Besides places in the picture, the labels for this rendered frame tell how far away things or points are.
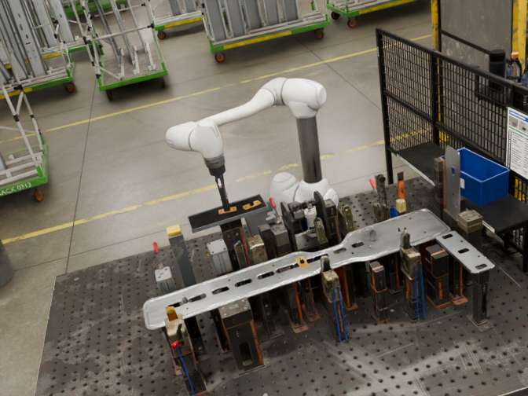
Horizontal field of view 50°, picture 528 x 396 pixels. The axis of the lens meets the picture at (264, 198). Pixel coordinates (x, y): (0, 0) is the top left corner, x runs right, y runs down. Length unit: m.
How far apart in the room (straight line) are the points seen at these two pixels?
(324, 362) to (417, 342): 0.39
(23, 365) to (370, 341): 2.46
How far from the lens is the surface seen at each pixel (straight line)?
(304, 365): 2.48
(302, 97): 2.76
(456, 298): 2.71
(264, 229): 2.58
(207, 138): 2.44
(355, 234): 2.63
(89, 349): 2.91
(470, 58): 4.84
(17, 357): 4.28
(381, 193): 2.67
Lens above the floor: 2.50
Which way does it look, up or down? 30 degrees down
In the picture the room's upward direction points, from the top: 12 degrees counter-clockwise
